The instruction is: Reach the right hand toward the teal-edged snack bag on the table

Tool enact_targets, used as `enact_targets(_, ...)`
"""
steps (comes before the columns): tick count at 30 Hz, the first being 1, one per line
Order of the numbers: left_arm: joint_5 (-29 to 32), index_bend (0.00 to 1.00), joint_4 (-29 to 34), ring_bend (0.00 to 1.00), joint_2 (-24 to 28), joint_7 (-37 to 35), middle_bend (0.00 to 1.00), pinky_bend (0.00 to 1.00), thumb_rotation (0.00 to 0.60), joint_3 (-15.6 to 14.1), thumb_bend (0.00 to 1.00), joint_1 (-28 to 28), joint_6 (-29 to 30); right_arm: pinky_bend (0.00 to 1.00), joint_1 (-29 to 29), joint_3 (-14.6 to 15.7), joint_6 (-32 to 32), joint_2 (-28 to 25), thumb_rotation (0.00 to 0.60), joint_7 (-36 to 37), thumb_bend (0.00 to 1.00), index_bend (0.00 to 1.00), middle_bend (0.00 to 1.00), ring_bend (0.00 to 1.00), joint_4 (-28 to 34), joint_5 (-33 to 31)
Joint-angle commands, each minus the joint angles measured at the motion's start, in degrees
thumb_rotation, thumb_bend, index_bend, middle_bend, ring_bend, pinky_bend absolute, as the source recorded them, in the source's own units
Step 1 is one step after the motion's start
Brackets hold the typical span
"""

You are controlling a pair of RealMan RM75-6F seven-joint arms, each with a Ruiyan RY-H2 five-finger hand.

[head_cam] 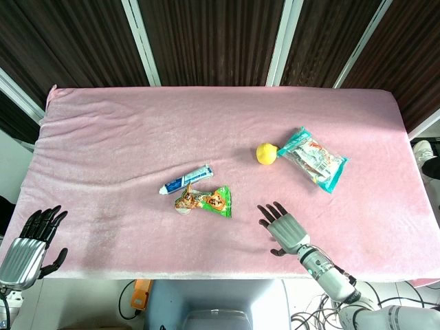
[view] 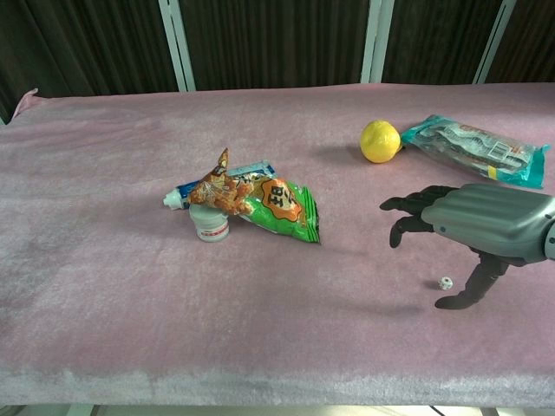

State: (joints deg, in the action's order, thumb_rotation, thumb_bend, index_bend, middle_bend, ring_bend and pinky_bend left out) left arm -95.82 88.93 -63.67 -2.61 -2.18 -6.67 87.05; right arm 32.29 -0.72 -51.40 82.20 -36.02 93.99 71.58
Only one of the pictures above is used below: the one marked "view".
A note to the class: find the white frame post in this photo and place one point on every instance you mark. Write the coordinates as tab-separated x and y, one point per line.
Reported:
372	41
177	43
494	43

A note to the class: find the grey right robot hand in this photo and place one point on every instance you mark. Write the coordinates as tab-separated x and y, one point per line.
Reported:
490	216

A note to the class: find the small white jar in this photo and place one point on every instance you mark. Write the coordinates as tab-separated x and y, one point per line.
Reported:
210	225

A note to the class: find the teal plastic snack package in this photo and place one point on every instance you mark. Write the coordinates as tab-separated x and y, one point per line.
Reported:
477	149

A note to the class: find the yellow lemon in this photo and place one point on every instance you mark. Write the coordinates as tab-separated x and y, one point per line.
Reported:
380	141

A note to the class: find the blue and white toothpaste tube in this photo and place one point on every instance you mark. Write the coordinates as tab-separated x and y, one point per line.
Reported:
191	190

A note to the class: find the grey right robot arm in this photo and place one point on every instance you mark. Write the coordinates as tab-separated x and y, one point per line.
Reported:
550	238

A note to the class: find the pink fleece table cloth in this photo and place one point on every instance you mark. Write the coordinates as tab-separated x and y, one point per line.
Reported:
217	281

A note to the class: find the small white die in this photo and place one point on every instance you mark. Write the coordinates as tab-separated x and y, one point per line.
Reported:
444	284

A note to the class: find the dark curtain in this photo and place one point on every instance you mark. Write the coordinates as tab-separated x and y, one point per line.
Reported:
277	43

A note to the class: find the green and orange snack bag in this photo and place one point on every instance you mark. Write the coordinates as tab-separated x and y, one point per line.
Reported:
264	203

